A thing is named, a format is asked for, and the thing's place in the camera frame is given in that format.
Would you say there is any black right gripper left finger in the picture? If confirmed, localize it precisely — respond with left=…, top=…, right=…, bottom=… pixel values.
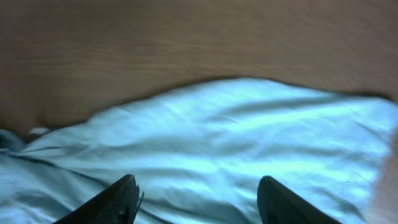
left=54, top=174, right=140, bottom=224

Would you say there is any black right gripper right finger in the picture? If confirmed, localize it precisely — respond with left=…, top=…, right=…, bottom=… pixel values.
left=257, top=175, right=340, bottom=224

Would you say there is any light teal t-shirt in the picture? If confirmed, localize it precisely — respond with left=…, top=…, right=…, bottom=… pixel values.
left=1, top=78, right=397, bottom=223

